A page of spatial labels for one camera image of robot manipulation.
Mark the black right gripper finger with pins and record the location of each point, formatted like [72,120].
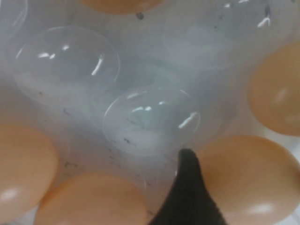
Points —
[187,199]

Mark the beige plastic egg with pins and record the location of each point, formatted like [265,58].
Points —
[274,98]
[246,182]
[93,204]
[117,5]
[23,164]

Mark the clear plastic egg box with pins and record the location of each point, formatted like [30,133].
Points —
[150,70]

